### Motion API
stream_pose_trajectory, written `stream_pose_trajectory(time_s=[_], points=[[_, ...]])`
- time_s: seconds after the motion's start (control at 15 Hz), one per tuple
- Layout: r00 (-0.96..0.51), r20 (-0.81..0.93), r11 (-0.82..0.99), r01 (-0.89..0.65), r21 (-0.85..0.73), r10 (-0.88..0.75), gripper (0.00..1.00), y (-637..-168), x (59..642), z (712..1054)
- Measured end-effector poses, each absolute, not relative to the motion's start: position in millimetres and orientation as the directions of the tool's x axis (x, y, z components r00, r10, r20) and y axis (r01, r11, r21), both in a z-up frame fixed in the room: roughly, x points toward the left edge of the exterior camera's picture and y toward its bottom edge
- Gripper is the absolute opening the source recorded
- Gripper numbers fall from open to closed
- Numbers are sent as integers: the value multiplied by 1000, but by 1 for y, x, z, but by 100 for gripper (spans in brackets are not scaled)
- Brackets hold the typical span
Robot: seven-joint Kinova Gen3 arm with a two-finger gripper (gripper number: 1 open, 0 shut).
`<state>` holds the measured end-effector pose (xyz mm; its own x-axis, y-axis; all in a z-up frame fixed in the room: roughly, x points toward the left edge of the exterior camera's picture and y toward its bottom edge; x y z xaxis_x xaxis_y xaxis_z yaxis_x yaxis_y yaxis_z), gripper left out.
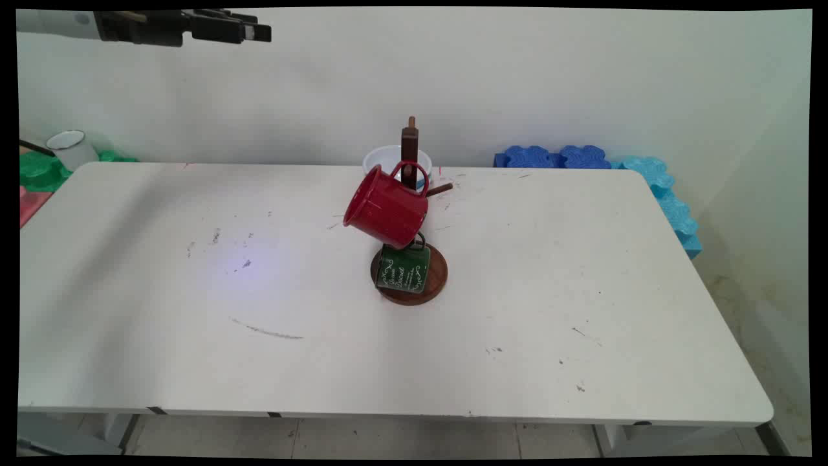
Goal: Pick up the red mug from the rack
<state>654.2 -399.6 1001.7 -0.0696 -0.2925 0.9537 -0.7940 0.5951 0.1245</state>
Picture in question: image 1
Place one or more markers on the white enamel mug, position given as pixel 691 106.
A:
pixel 74 153

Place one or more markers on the red foam mat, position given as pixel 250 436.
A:
pixel 32 204

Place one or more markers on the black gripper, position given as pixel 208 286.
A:
pixel 142 29

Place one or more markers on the white table leg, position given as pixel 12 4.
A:
pixel 647 437

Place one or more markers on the dark blue foam tile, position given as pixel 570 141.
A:
pixel 585 157
pixel 527 157

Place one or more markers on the red enamel mug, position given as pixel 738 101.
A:
pixel 388 207

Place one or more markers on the light blue foam mat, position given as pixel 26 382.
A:
pixel 673 210

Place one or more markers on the green foam mat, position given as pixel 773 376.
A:
pixel 39 173

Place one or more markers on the white bowl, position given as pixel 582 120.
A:
pixel 385 158

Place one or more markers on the brown wooden mug tree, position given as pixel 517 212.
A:
pixel 436 275

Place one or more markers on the green printed mug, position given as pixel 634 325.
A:
pixel 401 268

